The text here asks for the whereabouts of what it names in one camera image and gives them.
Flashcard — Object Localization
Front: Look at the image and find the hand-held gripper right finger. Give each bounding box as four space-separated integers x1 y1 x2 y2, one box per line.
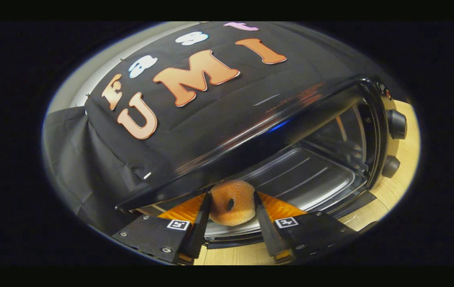
253 191 379 263

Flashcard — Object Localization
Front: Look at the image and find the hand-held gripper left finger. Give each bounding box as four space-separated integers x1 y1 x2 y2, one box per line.
112 193 212 264

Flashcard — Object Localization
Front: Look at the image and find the brown donut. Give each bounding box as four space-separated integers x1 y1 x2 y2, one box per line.
209 180 256 227

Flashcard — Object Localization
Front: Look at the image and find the black toaster oven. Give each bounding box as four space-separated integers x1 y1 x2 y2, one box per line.
115 76 409 250

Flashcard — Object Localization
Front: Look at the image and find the metal baking tray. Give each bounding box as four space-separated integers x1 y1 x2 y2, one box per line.
207 145 367 240

